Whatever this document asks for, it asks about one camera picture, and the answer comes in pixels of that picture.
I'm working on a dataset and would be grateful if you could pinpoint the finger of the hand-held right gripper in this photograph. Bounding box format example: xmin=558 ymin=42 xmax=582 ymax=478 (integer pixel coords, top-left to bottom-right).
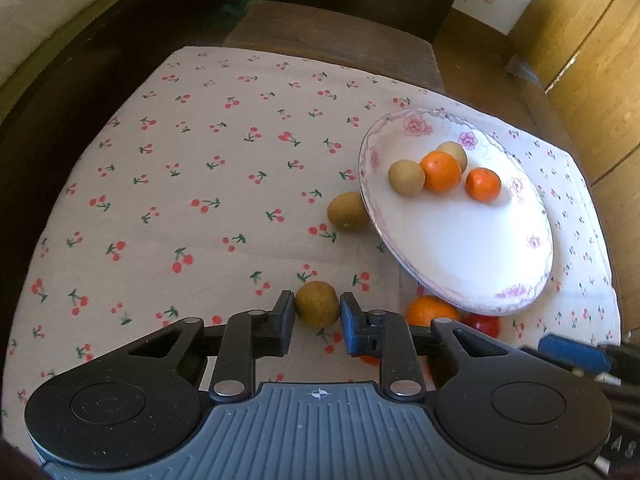
xmin=538 ymin=333 xmax=610 ymax=375

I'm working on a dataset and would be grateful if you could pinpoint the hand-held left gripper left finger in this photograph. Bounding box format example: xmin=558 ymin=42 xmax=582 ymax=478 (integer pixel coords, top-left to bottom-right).
xmin=127 ymin=290 xmax=297 ymax=406

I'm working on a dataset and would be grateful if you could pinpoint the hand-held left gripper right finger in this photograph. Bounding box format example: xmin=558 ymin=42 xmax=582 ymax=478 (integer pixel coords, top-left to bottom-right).
xmin=339 ymin=291 xmax=516 ymax=404

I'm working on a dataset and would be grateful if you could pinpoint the brown longan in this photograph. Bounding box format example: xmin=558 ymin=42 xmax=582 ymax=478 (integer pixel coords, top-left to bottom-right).
xmin=327 ymin=191 xmax=372 ymax=233
xmin=294 ymin=281 xmax=341 ymax=327
xmin=436 ymin=141 xmax=469 ymax=172
xmin=388 ymin=159 xmax=426 ymax=197

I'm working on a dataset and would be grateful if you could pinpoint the small orange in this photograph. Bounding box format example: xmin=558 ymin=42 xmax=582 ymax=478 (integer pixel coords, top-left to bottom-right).
xmin=419 ymin=151 xmax=463 ymax=194
xmin=405 ymin=295 xmax=461 ymax=328
xmin=465 ymin=167 xmax=502 ymax=204

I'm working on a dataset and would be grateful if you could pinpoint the white floral plate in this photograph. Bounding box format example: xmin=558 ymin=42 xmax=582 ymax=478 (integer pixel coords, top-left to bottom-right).
xmin=358 ymin=108 xmax=554 ymax=317

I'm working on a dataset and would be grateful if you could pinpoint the cherry print tablecloth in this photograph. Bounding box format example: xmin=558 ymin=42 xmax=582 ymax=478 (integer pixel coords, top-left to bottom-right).
xmin=0 ymin=46 xmax=629 ymax=453

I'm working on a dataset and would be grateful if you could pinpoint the brown wooden stool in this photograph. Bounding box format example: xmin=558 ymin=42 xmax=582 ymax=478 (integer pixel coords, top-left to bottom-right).
xmin=222 ymin=0 xmax=446 ymax=94

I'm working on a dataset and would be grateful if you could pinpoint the clear plastic scrap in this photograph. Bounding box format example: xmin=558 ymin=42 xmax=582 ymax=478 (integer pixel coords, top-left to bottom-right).
xmin=505 ymin=55 xmax=543 ymax=83

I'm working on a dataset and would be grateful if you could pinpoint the light wooden wardrobe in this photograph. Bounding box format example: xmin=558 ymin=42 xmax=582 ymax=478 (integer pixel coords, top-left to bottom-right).
xmin=507 ymin=0 xmax=640 ymax=306

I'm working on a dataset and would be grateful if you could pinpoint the beige mattress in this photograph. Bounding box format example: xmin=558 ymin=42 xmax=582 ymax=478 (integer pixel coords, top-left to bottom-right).
xmin=0 ymin=0 xmax=146 ymax=86

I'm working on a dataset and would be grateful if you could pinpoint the dark wooden bed frame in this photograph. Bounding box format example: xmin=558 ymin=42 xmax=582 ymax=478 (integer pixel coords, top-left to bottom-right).
xmin=0 ymin=0 xmax=271 ymax=176

